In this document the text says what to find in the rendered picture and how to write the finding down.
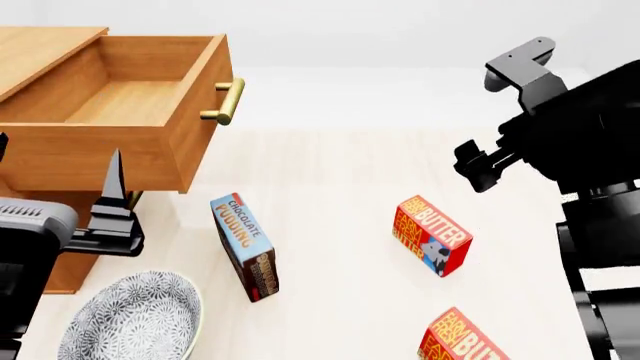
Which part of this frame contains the wooden cabinet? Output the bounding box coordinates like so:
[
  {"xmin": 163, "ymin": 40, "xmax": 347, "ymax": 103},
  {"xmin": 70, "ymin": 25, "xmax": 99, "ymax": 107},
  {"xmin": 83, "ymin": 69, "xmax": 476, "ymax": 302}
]
[{"xmin": 0, "ymin": 25, "xmax": 146, "ymax": 296}]

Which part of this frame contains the open wooden drawer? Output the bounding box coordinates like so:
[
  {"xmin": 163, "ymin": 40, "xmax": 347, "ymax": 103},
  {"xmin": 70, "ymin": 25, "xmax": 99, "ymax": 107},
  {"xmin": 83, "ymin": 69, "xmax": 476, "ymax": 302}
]
[{"xmin": 0, "ymin": 33, "xmax": 234, "ymax": 195}]

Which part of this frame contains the grey left gripper camera box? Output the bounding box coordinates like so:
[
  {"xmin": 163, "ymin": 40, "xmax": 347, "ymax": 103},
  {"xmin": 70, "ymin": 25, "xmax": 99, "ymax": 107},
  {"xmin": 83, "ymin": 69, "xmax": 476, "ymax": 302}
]
[{"xmin": 0, "ymin": 197, "xmax": 80, "ymax": 249}]

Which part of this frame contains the grey right gripper camera mount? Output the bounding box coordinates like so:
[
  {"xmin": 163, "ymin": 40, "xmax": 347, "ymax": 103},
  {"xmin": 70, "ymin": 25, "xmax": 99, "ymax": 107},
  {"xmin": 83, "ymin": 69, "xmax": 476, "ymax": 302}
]
[{"xmin": 483, "ymin": 36, "xmax": 570, "ymax": 114}]

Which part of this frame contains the grey patterned bowl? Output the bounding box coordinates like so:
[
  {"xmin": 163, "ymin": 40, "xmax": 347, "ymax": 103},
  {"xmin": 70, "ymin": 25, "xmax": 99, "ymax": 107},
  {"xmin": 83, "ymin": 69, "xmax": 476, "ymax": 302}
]
[{"xmin": 56, "ymin": 270, "xmax": 205, "ymax": 360}]

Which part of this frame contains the chocolate pudding box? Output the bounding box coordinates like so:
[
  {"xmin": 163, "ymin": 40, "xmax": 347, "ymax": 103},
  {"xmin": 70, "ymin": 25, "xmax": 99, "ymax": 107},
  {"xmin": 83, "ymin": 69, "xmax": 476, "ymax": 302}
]
[{"xmin": 209, "ymin": 192, "xmax": 281, "ymax": 304}]

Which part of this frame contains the red butter box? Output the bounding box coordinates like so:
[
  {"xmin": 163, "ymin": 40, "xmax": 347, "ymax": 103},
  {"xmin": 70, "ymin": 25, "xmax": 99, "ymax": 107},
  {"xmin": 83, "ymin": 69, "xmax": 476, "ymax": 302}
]
[
  {"xmin": 416, "ymin": 306, "xmax": 512, "ymax": 360},
  {"xmin": 391, "ymin": 194, "xmax": 474, "ymax": 279}
]

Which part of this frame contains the brass drawer handle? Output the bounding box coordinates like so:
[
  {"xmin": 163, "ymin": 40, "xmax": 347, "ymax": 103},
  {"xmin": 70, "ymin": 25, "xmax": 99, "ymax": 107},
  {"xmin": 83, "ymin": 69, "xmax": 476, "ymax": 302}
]
[
  {"xmin": 124, "ymin": 189, "xmax": 146, "ymax": 212},
  {"xmin": 199, "ymin": 76, "xmax": 247, "ymax": 126}
]

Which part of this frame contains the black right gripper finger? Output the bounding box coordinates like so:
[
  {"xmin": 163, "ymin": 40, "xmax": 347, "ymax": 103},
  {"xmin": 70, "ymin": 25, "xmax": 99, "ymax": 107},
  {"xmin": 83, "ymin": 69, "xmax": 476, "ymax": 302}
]
[{"xmin": 452, "ymin": 138, "xmax": 525, "ymax": 194}]

